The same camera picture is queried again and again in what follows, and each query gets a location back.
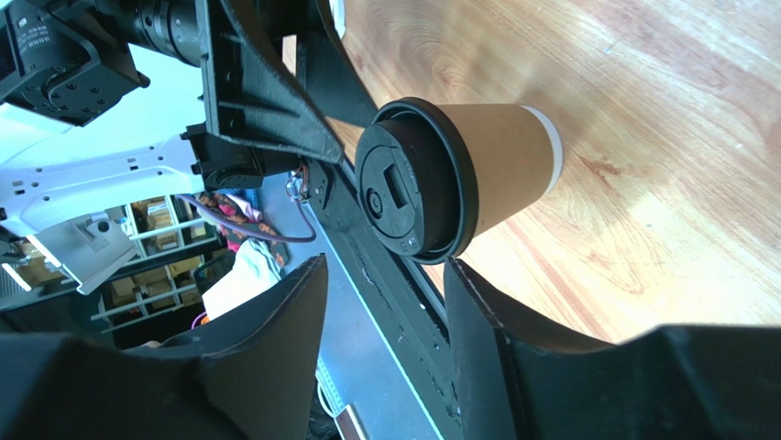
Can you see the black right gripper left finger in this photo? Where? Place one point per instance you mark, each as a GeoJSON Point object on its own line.
{"type": "Point", "coordinates": [249, 374]}

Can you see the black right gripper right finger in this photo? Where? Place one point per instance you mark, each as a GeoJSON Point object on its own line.
{"type": "Point", "coordinates": [522, 375]}

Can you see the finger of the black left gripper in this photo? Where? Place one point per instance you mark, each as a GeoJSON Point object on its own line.
{"type": "Point", "coordinates": [329, 75]}
{"type": "Point", "coordinates": [250, 96]}

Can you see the black cup lid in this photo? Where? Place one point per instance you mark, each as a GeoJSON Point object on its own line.
{"type": "Point", "coordinates": [416, 182]}

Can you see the brown paper coffee cup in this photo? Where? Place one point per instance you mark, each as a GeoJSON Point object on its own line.
{"type": "Point", "coordinates": [517, 155]}

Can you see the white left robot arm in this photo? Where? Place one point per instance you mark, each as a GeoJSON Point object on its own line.
{"type": "Point", "coordinates": [66, 63]}

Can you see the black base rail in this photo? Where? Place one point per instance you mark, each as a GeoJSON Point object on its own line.
{"type": "Point", "coordinates": [385, 364]}

